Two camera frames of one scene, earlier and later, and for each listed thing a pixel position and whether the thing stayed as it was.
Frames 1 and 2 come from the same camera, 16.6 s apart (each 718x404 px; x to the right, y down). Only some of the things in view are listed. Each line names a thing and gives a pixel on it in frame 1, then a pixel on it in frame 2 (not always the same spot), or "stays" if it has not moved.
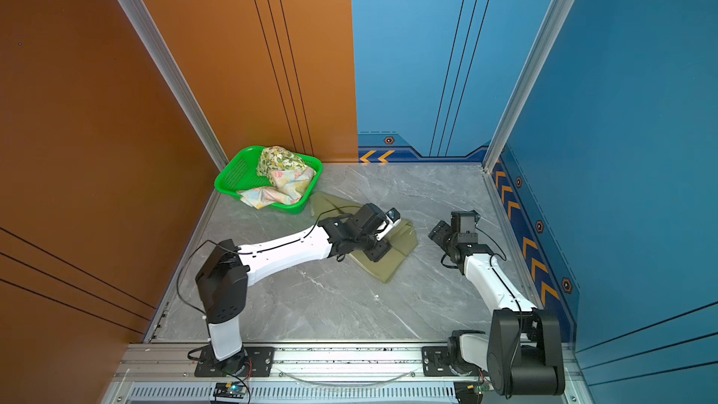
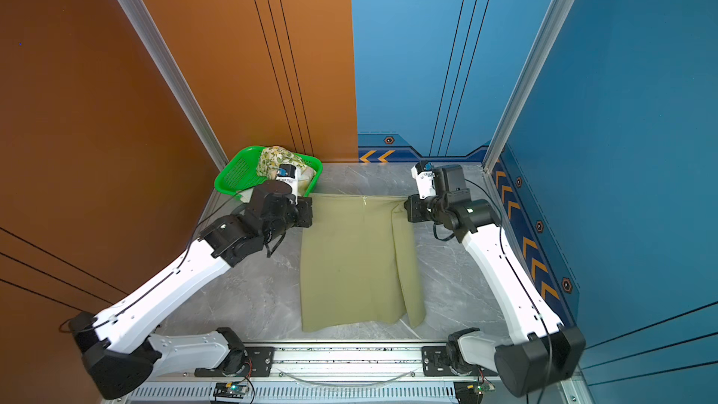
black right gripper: [438, 232] → [413, 203]
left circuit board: [230, 390] stays
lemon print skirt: [277, 158] stays
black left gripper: [380, 251] → [305, 220]
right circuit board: [471, 392] stays
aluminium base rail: [306, 372] stays
